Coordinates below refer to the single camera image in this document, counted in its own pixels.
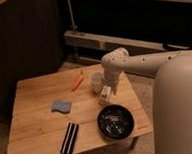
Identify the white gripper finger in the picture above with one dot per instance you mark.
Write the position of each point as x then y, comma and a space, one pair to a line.
114, 89
103, 84

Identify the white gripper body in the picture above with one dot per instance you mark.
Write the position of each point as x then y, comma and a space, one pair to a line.
111, 79

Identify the white plastic bottle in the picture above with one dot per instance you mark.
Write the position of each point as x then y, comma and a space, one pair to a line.
104, 95

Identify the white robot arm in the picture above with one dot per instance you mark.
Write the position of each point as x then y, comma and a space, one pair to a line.
172, 93

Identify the dark ceramic bowl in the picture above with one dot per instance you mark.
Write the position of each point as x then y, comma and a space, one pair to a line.
115, 122

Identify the clear plastic cup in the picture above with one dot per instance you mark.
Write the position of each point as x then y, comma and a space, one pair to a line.
96, 82

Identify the orange carrot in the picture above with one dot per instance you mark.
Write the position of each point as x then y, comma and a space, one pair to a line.
78, 81

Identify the grey metal beam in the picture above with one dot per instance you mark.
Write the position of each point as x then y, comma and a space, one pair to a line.
109, 43

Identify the blue sponge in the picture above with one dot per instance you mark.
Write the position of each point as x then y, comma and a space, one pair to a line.
61, 106

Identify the wooden table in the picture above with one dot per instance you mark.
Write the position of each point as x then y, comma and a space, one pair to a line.
35, 129

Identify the black white striped block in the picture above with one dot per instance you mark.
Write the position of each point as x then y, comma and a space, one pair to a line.
69, 139

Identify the vertical metal pole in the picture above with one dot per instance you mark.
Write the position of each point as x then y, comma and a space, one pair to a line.
74, 27

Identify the black handle on beam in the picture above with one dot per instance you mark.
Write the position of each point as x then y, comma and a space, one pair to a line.
175, 47

